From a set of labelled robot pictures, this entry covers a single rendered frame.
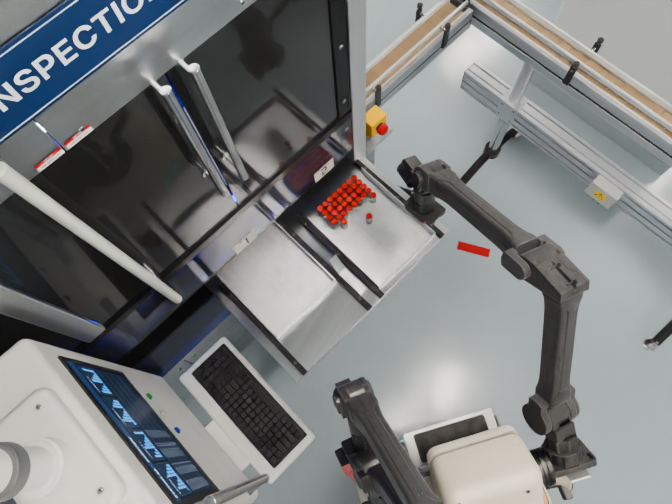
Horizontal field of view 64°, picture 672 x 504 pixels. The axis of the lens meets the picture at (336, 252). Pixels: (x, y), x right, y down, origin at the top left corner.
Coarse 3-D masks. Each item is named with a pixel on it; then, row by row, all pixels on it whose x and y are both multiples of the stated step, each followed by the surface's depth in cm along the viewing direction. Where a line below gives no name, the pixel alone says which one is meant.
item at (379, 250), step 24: (384, 192) 183; (312, 216) 182; (360, 216) 181; (384, 216) 181; (408, 216) 180; (336, 240) 179; (360, 240) 178; (384, 240) 178; (408, 240) 177; (360, 264) 176; (384, 264) 175
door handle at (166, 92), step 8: (160, 88) 91; (168, 88) 88; (168, 96) 88; (168, 104) 90; (176, 104) 90; (176, 112) 92; (184, 112) 94; (184, 120) 95; (184, 128) 97; (192, 128) 98; (192, 136) 100; (192, 144) 102; (200, 144) 103; (200, 152) 105; (208, 160) 109; (208, 168) 111; (208, 176) 123; (216, 176) 115; (216, 184) 119; (224, 184) 121; (224, 192) 123
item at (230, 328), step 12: (228, 324) 208; (240, 324) 219; (216, 336) 207; (228, 336) 218; (240, 336) 230; (252, 336) 243; (204, 348) 206; (240, 348) 243; (192, 360) 206; (168, 372) 196; (180, 372) 205; (168, 384) 205; (180, 384) 215; (180, 396) 226; (192, 396) 239
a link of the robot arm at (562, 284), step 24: (528, 264) 108; (552, 264) 107; (552, 288) 103; (576, 288) 104; (552, 312) 108; (576, 312) 108; (552, 336) 111; (552, 360) 114; (552, 384) 117; (528, 408) 124; (576, 408) 123
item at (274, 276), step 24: (264, 240) 180; (288, 240) 180; (240, 264) 178; (264, 264) 177; (288, 264) 177; (312, 264) 176; (240, 288) 175; (264, 288) 175; (288, 288) 174; (312, 288) 174; (264, 312) 172; (288, 312) 172
